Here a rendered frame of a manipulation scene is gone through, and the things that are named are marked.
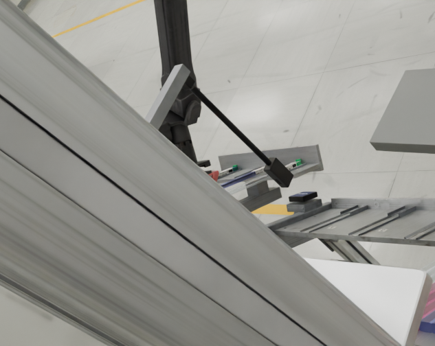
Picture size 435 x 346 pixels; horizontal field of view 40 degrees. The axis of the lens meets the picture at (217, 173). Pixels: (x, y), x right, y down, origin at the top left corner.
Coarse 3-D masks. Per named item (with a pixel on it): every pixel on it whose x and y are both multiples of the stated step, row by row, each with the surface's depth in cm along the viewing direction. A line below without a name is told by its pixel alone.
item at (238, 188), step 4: (300, 164) 147; (260, 176) 138; (264, 176) 138; (268, 176) 139; (252, 180) 136; (256, 180) 136; (260, 180) 137; (264, 180) 138; (244, 184) 134; (248, 184) 134; (252, 184) 135; (232, 188) 132; (236, 188) 132; (240, 188) 133; (244, 188) 133; (232, 192) 131; (236, 192) 132
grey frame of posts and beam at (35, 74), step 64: (0, 0) 10; (0, 64) 10; (64, 64) 11; (64, 128) 11; (128, 128) 12; (0, 192) 10; (128, 192) 12; (192, 192) 13; (0, 256) 10; (64, 256) 11; (128, 256) 12; (256, 256) 14; (64, 320) 15; (128, 320) 12; (192, 320) 13; (320, 320) 16
